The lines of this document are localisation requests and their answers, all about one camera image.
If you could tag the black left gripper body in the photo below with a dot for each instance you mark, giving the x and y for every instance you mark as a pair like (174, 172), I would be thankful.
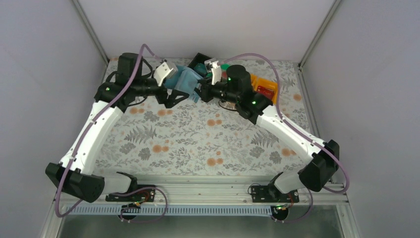
(161, 97)

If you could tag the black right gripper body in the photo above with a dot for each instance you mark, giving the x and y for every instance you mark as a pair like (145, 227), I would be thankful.
(207, 96)

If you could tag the blue leather card holder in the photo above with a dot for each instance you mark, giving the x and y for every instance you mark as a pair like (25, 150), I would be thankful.
(185, 80)

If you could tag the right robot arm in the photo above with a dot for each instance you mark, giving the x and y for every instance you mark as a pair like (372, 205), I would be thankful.
(319, 157)

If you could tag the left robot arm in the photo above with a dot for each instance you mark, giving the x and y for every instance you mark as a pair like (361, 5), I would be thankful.
(133, 78)

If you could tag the white red patterned card stack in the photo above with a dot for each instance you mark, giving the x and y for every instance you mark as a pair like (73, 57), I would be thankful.
(224, 76)

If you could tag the teal VIP card stack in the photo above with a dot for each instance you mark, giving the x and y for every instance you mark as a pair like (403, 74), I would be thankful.
(200, 69)

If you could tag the yellow bin with red cards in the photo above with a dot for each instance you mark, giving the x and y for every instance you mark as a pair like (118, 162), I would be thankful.
(257, 81)

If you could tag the red VIP card stack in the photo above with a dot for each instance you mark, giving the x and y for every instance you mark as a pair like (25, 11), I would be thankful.
(267, 92)

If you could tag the green storage bin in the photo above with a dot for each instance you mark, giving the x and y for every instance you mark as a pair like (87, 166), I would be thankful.
(224, 67)

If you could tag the black storage bin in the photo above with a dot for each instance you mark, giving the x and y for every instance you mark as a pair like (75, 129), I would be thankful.
(198, 58)

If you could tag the aluminium frame rail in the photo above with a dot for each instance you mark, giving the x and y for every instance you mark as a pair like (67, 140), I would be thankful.
(225, 190)

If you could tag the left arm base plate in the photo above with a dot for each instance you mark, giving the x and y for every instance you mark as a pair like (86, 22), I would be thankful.
(139, 193)

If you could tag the slotted grey cable duct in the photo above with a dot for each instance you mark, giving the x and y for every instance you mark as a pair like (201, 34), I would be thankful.
(179, 210)

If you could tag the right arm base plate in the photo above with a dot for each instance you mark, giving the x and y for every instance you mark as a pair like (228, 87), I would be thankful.
(269, 194)

